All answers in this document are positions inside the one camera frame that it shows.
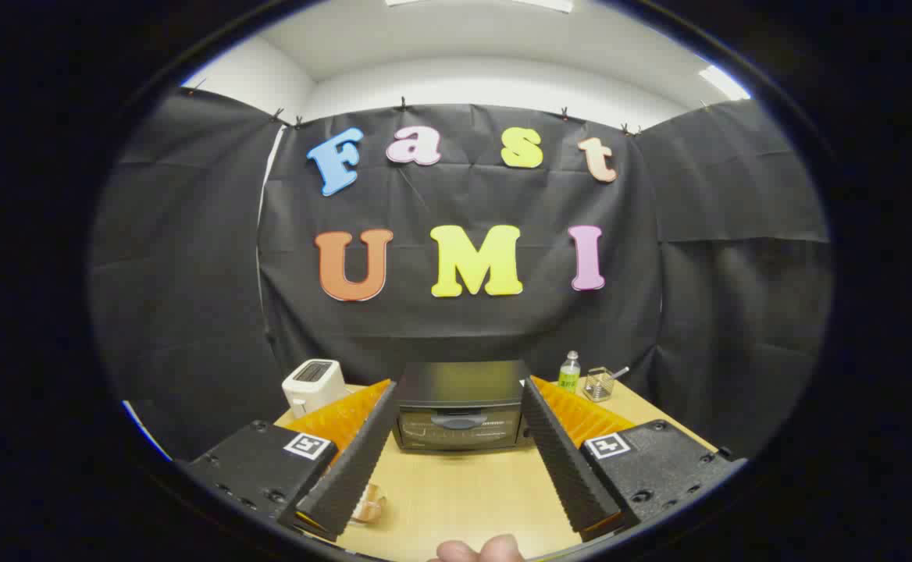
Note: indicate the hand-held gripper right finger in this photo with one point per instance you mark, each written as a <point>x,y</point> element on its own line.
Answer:
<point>561,468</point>

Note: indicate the white pop-up toaster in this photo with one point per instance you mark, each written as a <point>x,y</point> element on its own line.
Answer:
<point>311,386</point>

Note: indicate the black toaster oven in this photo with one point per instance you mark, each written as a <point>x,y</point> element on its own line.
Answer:
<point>460,390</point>

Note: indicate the black backdrop cloth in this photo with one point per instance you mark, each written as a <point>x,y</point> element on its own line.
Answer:
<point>190,273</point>

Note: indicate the ceiling light panel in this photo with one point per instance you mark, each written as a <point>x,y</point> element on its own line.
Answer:
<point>723,82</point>
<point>534,4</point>

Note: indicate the green label bottle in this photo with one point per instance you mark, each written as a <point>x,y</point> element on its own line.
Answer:
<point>569,376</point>

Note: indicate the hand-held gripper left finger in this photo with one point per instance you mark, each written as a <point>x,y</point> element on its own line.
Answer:
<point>358,468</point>

